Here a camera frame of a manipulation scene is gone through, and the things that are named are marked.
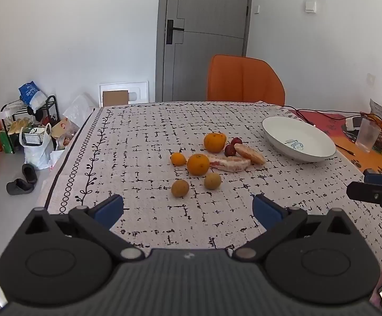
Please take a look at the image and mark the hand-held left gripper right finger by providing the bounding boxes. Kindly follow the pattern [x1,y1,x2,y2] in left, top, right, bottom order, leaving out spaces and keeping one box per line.
[232,194,359,260]

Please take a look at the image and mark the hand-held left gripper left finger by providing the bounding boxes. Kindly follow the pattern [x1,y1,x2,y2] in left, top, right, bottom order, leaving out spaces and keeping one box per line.
[23,194,145,261]

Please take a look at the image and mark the round brown fruit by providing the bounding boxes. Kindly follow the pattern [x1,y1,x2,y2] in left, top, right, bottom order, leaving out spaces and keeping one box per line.
[204,172,222,190]
[171,179,190,198]

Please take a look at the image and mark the large orange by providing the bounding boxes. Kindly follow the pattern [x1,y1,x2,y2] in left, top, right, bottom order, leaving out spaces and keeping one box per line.
[204,132,227,154]
[187,154,210,176]

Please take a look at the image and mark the white ceramic bowl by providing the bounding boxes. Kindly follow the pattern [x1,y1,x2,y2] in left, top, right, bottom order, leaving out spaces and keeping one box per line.
[262,116,337,163]

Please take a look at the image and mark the clear plastic cup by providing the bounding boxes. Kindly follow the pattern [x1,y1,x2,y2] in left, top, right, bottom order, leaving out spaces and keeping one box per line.
[356,117,381,153]

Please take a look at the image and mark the white charger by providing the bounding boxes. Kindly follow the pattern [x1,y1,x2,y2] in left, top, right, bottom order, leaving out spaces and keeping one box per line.
[345,115,363,131]

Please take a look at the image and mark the grey snack bag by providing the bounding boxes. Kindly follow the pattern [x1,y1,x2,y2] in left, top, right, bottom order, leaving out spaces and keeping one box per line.
[369,99,382,122]

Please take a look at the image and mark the white black patterned tablecloth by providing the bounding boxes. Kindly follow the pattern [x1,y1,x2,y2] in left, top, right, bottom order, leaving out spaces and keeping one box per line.
[36,100,382,272]

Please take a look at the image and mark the dark grey slipper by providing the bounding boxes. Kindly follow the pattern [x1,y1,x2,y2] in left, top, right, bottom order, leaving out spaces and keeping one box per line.
[6,178,35,195]
[22,164,38,185]

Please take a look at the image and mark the brown paper food bag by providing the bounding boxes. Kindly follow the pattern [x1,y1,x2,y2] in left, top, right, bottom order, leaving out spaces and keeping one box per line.
[51,117,79,149]

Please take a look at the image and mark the white plastic shopping bag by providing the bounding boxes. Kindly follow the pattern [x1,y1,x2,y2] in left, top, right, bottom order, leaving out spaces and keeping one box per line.
[20,123,54,170]

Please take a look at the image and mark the clear plastic bag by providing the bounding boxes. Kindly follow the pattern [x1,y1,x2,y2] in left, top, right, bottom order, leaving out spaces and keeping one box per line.
[62,94,94,129]

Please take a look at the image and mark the brown cardboard sheet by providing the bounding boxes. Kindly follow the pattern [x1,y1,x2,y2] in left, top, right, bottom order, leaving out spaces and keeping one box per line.
[103,90,129,107]

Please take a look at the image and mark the black shoe rack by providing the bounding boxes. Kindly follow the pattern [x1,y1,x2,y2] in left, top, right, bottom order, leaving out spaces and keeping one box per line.
[1,95,60,154]

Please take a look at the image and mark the white foam packaging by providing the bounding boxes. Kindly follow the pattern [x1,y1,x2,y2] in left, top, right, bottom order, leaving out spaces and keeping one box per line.
[99,81,149,107]

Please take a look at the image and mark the green box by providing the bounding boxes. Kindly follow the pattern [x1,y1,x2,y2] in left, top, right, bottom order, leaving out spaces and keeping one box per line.
[0,130,13,154]

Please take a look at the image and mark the orange chair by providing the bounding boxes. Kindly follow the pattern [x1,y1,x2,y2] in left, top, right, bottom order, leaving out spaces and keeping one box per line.
[207,55,286,106]

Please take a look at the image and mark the blue white bag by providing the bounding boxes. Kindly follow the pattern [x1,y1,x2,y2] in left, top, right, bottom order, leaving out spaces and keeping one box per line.
[18,81,48,109]

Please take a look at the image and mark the grey door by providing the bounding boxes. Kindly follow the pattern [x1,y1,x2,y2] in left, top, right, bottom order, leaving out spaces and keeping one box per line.
[155,0,253,102]

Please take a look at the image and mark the red cable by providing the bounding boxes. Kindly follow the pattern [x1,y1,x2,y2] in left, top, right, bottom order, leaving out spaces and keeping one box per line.
[296,110,382,156]

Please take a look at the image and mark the black cable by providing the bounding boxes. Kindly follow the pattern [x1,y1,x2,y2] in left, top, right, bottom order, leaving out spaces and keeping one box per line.
[282,105,363,127]

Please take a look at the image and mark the black door handle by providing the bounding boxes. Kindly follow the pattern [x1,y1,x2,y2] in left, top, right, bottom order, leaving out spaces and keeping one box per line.
[166,19,185,45]

